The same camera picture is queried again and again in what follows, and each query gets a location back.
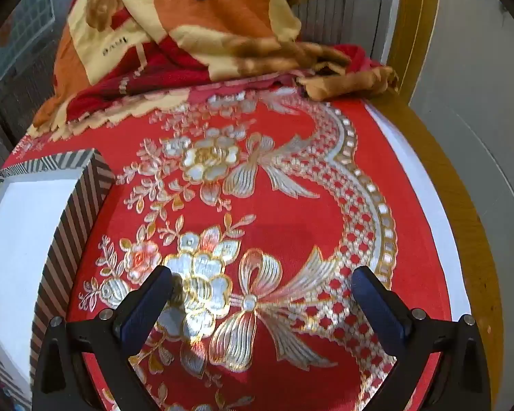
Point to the grey slatted panel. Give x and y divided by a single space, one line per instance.
342 17

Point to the white under cloth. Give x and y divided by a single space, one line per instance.
411 158

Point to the striped jewelry box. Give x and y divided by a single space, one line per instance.
25 222

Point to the red embroidered tablecloth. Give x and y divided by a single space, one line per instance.
282 231

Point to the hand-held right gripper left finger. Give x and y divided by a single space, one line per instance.
145 308

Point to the gridded window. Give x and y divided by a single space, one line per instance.
30 17

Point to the orange printed blanket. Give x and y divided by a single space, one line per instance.
222 8

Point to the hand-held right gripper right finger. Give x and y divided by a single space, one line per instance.
381 308

